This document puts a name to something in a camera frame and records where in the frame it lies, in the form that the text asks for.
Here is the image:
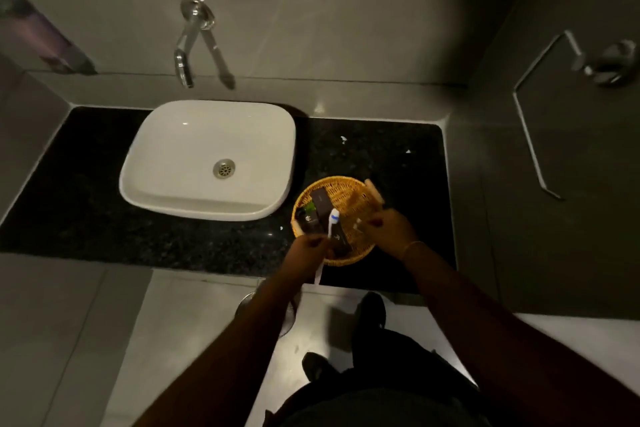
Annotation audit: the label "black toiletry packet green label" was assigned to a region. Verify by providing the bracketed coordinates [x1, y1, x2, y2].
[294, 203, 327, 238]

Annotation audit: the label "chrome wall faucet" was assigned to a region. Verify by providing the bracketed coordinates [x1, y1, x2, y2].
[173, 0, 217, 89]

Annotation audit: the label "person's left hand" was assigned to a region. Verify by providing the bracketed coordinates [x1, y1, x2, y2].
[278, 234, 337, 290]

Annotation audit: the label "person's black shoe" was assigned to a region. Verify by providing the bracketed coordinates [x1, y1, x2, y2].
[353, 291, 387, 337]
[301, 352, 337, 383]

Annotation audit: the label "dark toiletry sachet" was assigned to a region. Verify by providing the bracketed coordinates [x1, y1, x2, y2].
[330, 222, 352, 258]

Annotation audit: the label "white ceramic wash basin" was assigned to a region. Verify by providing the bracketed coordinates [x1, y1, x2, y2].
[118, 100, 297, 222]

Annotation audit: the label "brown toiletry box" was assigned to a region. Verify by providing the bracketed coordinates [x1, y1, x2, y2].
[310, 187, 334, 216]

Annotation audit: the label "beige wooden comb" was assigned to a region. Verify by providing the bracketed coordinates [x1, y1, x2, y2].
[364, 178, 386, 208]

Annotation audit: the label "person's right forearm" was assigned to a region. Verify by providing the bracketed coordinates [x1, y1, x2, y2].
[400, 241, 640, 427]

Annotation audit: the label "round steel bin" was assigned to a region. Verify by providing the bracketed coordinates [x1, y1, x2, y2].
[235, 291, 302, 339]

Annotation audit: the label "person's left forearm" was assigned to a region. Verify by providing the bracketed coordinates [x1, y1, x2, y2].
[132, 278, 306, 427]

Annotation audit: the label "thin gold bracelet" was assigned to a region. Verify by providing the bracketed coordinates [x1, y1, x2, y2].
[400, 240, 425, 263]

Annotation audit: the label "round wicker basket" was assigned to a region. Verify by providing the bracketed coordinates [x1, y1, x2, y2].
[291, 176, 387, 268]

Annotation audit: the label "chrome towel ring holder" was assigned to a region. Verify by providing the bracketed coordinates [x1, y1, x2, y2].
[512, 30, 639, 201]

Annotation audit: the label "white and blue toothbrush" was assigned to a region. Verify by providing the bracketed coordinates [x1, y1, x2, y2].
[314, 208, 341, 286]

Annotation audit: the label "person's dark trousers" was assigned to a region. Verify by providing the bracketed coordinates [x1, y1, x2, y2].
[264, 327, 493, 427]

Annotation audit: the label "wall-mounted dispenser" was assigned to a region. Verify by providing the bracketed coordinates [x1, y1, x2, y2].
[0, 0, 97, 76]

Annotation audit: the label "person's right hand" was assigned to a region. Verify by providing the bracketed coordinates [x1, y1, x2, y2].
[356, 207, 420, 262]

